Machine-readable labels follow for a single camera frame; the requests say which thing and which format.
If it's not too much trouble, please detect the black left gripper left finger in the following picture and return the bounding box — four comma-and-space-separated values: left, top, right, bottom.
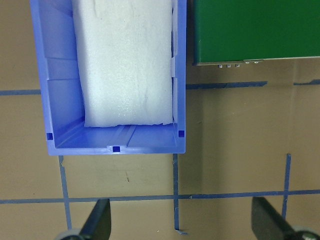
79, 198, 112, 240

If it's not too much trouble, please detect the green conveyor belt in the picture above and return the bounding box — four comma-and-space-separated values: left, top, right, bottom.
193, 0, 320, 66

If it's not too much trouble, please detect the blue target bin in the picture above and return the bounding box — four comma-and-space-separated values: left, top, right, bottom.
29, 0, 188, 157

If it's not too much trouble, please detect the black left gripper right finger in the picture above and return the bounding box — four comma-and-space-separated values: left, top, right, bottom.
251, 196, 320, 240

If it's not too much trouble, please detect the white foam pad target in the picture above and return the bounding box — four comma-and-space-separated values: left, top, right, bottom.
72, 0, 173, 127

